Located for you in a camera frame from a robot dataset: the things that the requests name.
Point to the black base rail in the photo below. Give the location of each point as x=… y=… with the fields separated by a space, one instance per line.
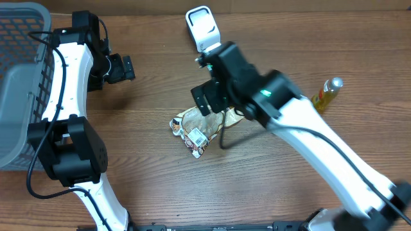
x=275 y=226

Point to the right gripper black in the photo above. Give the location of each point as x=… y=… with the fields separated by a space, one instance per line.
x=212 y=94

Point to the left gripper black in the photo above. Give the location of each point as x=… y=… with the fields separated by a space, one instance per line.
x=119 y=73

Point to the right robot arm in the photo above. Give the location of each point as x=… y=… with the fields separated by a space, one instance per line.
x=369 y=200

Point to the brown white snack bag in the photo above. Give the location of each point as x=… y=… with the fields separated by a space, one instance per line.
x=197 y=131

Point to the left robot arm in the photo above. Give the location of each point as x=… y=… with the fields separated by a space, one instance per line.
x=69 y=154

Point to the grey plastic shopping basket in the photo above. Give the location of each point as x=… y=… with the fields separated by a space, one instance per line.
x=26 y=78

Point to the yellow dish soap bottle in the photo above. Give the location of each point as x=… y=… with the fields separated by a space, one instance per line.
x=327 y=94

